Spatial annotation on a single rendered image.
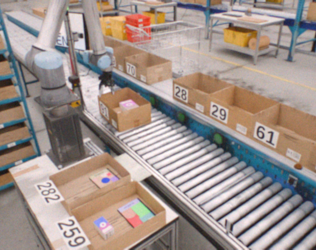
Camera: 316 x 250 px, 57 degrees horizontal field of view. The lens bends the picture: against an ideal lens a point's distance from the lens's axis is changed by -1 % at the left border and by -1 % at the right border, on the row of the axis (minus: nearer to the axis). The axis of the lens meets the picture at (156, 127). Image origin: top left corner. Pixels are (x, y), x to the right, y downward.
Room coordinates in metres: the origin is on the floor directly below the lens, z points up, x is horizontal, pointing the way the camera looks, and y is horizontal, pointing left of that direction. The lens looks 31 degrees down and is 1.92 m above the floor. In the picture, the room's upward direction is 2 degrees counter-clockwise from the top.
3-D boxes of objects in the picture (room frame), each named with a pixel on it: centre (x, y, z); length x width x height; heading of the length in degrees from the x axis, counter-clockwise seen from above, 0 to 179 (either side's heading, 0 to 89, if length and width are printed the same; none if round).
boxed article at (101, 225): (0.98, 0.27, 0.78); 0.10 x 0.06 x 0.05; 40
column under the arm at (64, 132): (1.66, 0.61, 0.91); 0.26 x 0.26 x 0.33; 38
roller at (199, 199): (1.31, -0.39, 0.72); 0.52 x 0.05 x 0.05; 125
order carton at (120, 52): (3.09, 0.29, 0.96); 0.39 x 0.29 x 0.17; 35
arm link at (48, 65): (1.66, 0.61, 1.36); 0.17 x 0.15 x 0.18; 38
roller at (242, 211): (1.15, -0.50, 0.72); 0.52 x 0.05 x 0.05; 125
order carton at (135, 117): (2.15, 0.26, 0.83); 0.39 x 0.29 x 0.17; 31
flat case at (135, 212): (1.07, 0.11, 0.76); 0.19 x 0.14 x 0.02; 37
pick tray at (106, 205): (1.02, 0.20, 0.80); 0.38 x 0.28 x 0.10; 125
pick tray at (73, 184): (1.30, 0.39, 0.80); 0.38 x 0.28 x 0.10; 126
